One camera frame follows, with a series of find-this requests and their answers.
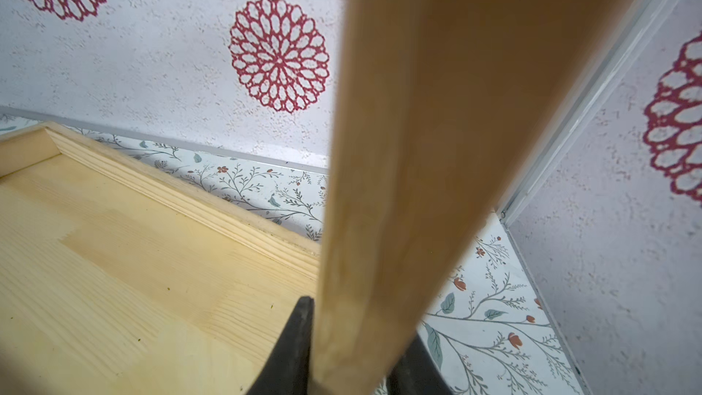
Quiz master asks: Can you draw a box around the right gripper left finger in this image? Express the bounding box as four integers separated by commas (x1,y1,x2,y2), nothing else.
247,296,314,395

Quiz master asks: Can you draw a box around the wooden clothes rack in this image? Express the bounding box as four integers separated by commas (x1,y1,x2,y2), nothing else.
1,0,634,394

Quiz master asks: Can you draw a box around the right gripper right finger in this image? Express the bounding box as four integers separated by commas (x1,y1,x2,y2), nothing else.
386,335,452,395

